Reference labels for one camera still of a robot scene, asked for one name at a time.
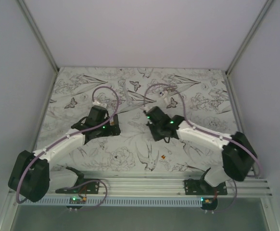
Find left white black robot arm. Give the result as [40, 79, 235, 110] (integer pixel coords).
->
[8, 106, 121, 202]

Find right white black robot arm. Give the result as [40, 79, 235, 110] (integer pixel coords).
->
[144, 106, 257, 195]

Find white plastic tool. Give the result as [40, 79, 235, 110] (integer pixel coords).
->
[158, 90, 170, 105]

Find floral patterned mat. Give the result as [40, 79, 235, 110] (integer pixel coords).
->
[37, 67, 238, 172]

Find left small circuit board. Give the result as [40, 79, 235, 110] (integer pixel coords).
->
[66, 196, 87, 212]

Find small circuit board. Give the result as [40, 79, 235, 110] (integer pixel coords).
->
[201, 197, 218, 214]
[66, 196, 87, 212]

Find right small circuit board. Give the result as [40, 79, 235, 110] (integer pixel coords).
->
[201, 197, 218, 214]

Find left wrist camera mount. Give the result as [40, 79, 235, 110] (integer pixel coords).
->
[92, 101, 107, 108]

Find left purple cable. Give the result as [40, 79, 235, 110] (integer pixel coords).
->
[15, 85, 120, 204]

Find purple cable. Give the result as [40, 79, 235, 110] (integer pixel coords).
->
[143, 83, 263, 178]
[15, 85, 120, 204]

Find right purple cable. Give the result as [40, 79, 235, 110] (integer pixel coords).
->
[143, 83, 263, 178]

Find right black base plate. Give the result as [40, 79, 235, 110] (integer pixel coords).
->
[184, 179, 228, 196]

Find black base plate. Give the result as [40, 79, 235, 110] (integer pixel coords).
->
[55, 179, 101, 194]
[184, 179, 228, 196]

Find aluminium rail frame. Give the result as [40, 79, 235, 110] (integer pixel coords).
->
[83, 171, 272, 198]

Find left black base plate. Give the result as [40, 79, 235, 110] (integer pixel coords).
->
[55, 179, 101, 194]

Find white slotted cable duct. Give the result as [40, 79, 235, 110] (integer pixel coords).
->
[23, 196, 202, 207]

